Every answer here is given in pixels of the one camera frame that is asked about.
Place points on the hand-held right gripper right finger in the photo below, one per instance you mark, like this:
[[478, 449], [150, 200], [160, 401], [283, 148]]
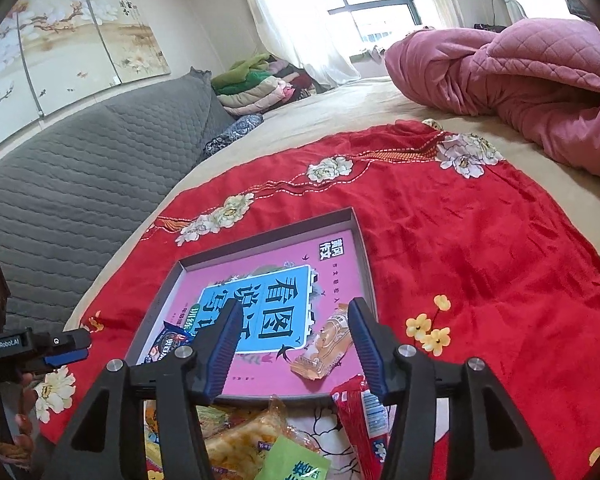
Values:
[[365, 352]]

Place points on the pink and blue book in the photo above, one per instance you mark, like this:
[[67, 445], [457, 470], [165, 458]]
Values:
[[290, 260]]

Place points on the floral wall painting panel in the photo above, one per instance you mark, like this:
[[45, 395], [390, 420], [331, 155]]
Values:
[[5, 85], [130, 35], [65, 55]]

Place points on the grey quilted headboard cover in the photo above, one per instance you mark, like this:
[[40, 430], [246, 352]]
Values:
[[80, 170]]

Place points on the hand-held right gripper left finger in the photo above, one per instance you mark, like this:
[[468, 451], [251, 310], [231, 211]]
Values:
[[221, 355]]

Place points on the white curtain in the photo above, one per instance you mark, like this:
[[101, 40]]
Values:
[[300, 25]]

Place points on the pink quilt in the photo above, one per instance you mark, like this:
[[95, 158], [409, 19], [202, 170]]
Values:
[[530, 75]]

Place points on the tan snack packet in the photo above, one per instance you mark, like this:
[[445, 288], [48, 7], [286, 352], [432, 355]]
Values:
[[320, 355]]

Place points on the person's left hand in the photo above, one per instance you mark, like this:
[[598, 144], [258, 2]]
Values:
[[25, 417]]

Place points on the red floral cloth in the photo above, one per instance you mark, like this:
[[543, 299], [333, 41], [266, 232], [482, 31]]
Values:
[[455, 240]]

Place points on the dark floral pillow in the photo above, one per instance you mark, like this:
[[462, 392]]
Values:
[[230, 135]]

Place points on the orange snack packet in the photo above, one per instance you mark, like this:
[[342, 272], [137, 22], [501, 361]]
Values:
[[152, 420]]

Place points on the grey cardboard box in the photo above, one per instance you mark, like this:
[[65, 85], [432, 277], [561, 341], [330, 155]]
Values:
[[366, 252]]

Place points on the blue snack packet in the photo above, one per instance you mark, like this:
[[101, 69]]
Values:
[[167, 340]]

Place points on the green snack packet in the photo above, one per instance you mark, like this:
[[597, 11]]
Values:
[[290, 465]]

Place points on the clear bag of yellow puffs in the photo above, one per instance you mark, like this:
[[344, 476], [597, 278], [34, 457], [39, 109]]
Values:
[[240, 452]]

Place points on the red snack packet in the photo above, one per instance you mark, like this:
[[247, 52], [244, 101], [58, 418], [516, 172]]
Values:
[[355, 425]]

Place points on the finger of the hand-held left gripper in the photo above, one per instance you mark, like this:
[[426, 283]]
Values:
[[67, 342]]

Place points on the beige bed sheet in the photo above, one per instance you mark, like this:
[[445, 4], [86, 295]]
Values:
[[340, 110]]

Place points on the stack of folded clothes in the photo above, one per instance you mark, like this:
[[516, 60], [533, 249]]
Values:
[[260, 90]]

